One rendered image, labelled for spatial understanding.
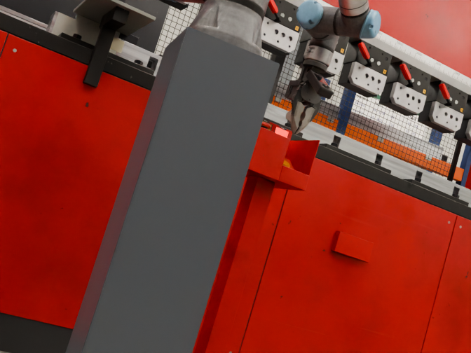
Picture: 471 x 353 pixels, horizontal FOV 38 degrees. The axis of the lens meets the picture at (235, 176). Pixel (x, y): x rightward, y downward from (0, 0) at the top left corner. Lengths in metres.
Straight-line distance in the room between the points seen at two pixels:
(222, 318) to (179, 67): 0.89
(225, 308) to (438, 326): 1.06
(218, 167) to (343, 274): 1.29
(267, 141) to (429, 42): 1.12
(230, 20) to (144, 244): 0.42
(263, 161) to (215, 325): 0.46
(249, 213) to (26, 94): 0.70
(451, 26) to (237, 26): 1.72
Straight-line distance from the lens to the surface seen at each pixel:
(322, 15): 1.91
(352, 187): 2.41
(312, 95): 1.98
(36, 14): 2.70
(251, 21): 1.28
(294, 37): 2.44
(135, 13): 1.98
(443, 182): 2.83
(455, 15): 2.91
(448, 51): 2.86
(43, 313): 2.03
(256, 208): 1.90
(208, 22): 1.28
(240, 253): 1.89
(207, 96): 1.20
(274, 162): 1.86
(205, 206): 1.18
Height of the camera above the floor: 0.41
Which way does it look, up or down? 7 degrees up
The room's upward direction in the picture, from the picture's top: 17 degrees clockwise
